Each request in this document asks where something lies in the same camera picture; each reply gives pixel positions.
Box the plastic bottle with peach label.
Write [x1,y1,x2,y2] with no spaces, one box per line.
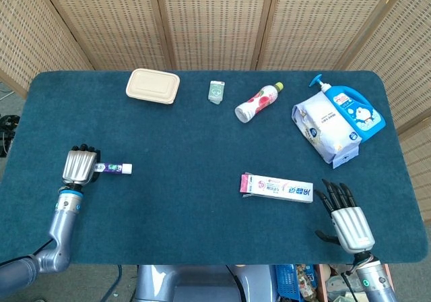
[234,82,284,123]

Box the white paper towel pack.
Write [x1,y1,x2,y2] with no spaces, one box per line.
[291,90,363,170]

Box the black cable under table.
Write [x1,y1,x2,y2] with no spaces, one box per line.
[100,264,123,302]

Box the beige lidded food container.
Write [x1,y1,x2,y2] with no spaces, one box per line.
[125,67,180,105]

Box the teal table cloth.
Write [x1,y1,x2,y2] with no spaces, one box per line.
[0,70,429,266]

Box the small green tissue packet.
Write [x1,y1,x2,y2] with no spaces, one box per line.
[207,80,225,105]

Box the purple white toothpaste tube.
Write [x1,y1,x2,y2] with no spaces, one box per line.
[95,162,133,175]

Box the blue plastic basket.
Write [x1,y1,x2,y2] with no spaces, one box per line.
[275,264,303,300]

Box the woven bamboo folding screen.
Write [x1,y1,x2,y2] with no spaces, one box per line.
[0,0,431,224]

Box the grey robot torso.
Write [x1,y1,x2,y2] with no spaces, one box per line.
[134,264,280,302]

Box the white pink toothpaste box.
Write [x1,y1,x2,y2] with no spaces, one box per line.
[240,172,314,204]

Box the blue pump detergent bottle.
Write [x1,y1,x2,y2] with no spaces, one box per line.
[308,73,387,143]

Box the wooden crate with clutter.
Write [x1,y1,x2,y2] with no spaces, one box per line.
[296,263,394,302]

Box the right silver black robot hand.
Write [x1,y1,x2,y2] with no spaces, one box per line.
[312,179,376,251]

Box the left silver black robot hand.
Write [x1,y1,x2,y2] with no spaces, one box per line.
[62,144,102,185]

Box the black floor equipment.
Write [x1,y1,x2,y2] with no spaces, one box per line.
[0,114,21,158]

